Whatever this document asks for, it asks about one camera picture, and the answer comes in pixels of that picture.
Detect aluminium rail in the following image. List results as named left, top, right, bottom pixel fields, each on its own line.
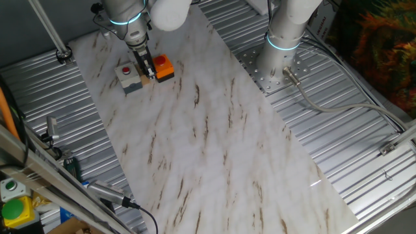
left=378, top=123, right=416, bottom=157

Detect metal clamp with black cable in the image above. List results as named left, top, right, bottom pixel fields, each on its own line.
left=40, top=116, right=71, bottom=160

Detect small metal corner bracket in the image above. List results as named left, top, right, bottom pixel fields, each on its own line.
left=379, top=142, right=397, bottom=156

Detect green hex key set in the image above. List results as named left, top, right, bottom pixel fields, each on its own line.
left=63, top=157, right=82, bottom=183

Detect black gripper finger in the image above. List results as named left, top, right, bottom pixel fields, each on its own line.
left=145, top=60, right=157, bottom=80
left=136, top=60, right=149, bottom=78

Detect marble pattern mat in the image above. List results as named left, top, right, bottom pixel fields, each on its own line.
left=68, top=5, right=358, bottom=234

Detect white flat object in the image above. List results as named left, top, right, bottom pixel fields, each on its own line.
left=245, top=0, right=277, bottom=16

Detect printed cardboard box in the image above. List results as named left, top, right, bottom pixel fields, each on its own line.
left=307, top=0, right=339, bottom=36

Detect grey cable metal connector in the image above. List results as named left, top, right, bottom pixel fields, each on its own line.
left=281, top=66, right=407, bottom=131

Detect silver ribbed camera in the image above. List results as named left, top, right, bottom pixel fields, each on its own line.
left=86, top=180, right=131, bottom=209

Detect grey box green button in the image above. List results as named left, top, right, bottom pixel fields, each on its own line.
left=0, top=177, right=32, bottom=203

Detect metal pole with base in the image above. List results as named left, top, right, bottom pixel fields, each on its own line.
left=27, top=0, right=74, bottom=64

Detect orange box red mushroom button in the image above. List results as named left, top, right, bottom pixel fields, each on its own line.
left=151, top=53, right=176, bottom=84

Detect black cable wrap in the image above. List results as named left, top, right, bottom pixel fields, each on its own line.
left=90, top=2, right=105, bottom=16

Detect grey box small red button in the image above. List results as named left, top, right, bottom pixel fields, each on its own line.
left=114, top=62, right=144, bottom=95

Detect small wooden block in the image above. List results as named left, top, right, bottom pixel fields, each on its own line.
left=135, top=63, right=153, bottom=87

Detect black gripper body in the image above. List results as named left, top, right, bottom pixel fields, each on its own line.
left=129, top=41, right=153, bottom=64

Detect brown cardboard box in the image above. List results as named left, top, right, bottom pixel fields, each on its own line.
left=47, top=216, right=105, bottom=234

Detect colourful furry fabric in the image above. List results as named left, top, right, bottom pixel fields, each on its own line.
left=324, top=0, right=416, bottom=120

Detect black hanging cable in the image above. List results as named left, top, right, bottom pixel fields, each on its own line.
left=0, top=74, right=30, bottom=170

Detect blue tissue pack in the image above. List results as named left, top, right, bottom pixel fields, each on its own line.
left=60, top=207, right=77, bottom=225

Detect black camera cable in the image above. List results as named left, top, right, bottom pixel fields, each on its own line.
left=129, top=200, right=159, bottom=234

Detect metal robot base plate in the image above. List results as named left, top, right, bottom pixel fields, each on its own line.
left=235, top=44, right=311, bottom=95

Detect orange tube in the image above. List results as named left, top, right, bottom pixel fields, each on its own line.
left=0, top=87, right=20, bottom=140

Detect aluminium frame beam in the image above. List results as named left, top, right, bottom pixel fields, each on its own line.
left=0, top=123, right=134, bottom=234

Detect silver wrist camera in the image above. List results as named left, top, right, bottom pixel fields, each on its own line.
left=98, top=19, right=113, bottom=40

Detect yellow box green button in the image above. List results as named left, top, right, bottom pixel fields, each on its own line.
left=1, top=196, right=36, bottom=229

